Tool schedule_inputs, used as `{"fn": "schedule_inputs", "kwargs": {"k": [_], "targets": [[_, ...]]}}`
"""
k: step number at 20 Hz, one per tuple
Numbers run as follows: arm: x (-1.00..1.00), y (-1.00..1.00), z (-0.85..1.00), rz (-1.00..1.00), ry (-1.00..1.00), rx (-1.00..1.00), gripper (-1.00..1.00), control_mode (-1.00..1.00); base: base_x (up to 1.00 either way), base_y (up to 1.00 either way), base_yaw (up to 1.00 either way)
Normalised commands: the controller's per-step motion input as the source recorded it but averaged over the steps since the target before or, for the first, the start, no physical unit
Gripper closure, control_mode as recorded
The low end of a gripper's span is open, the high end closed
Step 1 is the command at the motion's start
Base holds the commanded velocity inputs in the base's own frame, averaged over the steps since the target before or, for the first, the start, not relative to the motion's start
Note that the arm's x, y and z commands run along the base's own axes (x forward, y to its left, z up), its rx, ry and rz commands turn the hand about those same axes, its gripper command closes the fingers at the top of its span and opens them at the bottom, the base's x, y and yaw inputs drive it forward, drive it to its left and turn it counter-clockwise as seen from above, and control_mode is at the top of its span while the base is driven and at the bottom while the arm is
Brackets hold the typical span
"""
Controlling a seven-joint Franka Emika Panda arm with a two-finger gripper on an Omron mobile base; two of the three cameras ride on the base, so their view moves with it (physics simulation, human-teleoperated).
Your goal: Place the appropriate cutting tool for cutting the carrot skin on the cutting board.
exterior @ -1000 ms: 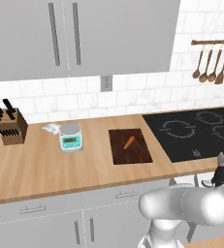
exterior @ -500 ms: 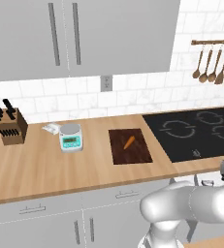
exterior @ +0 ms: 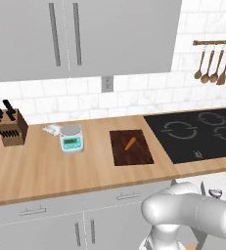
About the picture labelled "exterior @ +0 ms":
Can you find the white peeler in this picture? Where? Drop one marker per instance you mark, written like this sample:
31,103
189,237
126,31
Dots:
52,129

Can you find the grey wall socket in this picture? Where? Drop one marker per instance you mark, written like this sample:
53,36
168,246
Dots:
107,84

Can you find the small wooden spoon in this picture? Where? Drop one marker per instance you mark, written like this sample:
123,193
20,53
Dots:
199,71

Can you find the grey wall cupboard door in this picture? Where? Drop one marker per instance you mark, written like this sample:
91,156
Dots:
23,39
127,35

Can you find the white and teal kitchen scale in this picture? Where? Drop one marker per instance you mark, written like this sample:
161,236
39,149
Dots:
71,140

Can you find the dark wooden cutting board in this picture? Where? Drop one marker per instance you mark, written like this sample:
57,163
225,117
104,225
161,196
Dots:
135,154

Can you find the silver oven knob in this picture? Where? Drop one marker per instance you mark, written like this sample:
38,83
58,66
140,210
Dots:
215,193

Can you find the wooden spatula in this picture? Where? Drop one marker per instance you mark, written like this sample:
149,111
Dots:
222,77

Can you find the wooden knife block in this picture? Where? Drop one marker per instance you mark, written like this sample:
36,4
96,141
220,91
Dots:
12,132

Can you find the grey base cupboard door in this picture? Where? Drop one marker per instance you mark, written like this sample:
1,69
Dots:
29,236
117,228

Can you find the grey drawer front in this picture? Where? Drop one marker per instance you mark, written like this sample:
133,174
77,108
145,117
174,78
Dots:
7,213
101,198

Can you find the wooden tool rail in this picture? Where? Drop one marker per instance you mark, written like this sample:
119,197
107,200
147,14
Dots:
215,42

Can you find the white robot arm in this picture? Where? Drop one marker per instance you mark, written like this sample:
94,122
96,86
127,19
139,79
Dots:
183,211

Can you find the orange carrot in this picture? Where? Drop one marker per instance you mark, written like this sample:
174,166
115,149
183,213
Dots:
130,144

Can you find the black hob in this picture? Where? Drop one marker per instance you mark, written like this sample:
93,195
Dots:
196,143

